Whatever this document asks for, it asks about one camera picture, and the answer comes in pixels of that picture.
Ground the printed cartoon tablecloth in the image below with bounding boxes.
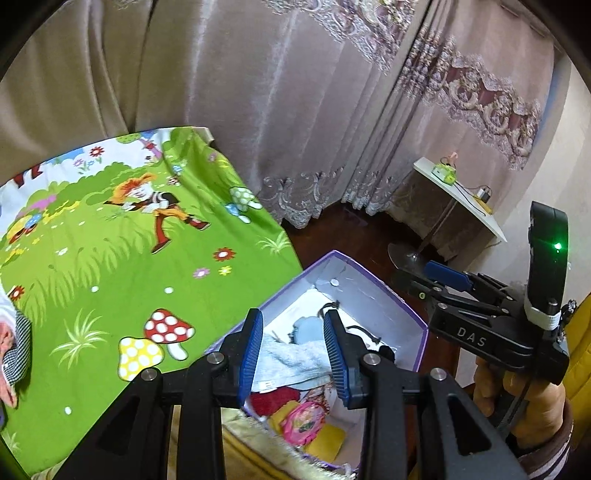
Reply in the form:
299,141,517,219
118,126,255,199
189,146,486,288
0,127,305,476

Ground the person's right forearm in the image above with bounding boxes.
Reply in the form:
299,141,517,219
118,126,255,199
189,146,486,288
512,401,575,480

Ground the green toy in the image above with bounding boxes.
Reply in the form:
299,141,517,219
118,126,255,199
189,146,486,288
431,154,460,185

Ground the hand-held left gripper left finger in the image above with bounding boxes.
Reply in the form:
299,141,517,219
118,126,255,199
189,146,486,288
55,307,265,480

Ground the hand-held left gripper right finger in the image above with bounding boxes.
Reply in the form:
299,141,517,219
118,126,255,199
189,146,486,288
322,308,532,480

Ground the tan furry cushion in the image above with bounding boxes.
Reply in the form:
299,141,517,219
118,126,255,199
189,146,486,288
222,408,361,480

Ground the embroidered curtain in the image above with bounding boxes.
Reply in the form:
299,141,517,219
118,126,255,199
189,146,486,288
134,0,568,232

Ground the red cloth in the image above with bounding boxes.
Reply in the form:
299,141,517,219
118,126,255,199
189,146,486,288
249,387,301,418

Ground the plain beige curtain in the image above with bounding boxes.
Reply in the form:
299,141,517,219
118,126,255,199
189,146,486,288
0,0,155,162

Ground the person's right hand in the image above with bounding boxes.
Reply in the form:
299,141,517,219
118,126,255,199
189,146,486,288
473,357,567,452

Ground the checkered cloth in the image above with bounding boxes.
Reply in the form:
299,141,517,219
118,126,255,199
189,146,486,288
0,288,34,411

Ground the yellow cloth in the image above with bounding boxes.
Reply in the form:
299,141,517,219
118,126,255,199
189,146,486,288
270,401,347,460

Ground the pink printed pouch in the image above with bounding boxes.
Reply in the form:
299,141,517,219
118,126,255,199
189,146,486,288
283,401,326,446

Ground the yellow jacket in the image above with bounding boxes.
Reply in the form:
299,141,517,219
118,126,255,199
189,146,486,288
561,295,591,416

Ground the purple cardboard box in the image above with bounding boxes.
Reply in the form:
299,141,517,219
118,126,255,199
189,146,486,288
203,250,429,476

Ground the light blue fleece cloth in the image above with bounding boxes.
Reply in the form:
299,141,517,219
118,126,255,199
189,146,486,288
288,316,329,347

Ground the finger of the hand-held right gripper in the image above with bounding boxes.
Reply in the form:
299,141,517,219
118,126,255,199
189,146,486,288
424,260,525,301
392,268,504,319

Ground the white side table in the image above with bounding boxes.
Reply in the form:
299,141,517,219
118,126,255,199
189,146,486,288
388,157,509,278

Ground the light blue fluffy towel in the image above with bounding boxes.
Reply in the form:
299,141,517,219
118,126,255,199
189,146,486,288
252,335,333,393

